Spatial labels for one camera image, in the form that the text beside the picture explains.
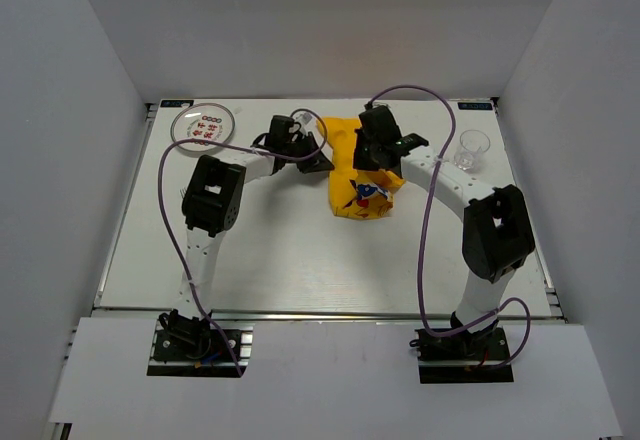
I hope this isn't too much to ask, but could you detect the right blue table label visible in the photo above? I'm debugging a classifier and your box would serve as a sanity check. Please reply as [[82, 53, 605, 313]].
[[457, 102, 493, 111]]

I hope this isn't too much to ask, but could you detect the left blue table label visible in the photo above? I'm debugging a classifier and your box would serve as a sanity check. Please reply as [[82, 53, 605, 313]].
[[160, 99, 194, 109]]

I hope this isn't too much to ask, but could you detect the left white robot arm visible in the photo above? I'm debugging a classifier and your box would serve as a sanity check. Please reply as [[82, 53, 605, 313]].
[[175, 115, 334, 316]]

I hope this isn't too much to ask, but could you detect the round patterned plate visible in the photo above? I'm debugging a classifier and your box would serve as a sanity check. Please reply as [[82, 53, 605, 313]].
[[170, 102, 236, 153]]

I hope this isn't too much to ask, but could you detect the yellow Pikachu cloth placemat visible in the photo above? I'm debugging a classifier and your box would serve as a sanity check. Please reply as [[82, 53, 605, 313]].
[[323, 117, 405, 220]]

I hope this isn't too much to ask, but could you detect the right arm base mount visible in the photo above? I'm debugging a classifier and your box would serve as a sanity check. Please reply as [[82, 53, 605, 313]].
[[409, 327, 514, 385]]

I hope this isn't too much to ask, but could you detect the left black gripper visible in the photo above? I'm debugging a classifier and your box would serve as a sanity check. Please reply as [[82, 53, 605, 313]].
[[283, 132, 335, 174]]

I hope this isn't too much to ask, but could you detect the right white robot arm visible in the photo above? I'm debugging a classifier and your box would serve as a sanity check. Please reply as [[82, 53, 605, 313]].
[[353, 103, 535, 359]]

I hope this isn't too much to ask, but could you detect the blue table label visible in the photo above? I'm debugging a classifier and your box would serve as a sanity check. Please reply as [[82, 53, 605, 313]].
[[160, 99, 194, 109], [457, 102, 493, 111]]

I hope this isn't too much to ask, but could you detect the clear drinking glass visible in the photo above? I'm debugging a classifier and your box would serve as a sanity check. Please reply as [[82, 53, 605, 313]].
[[453, 129, 491, 172]]

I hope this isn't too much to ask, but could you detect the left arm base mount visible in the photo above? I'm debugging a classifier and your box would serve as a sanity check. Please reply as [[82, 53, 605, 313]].
[[147, 310, 252, 379]]

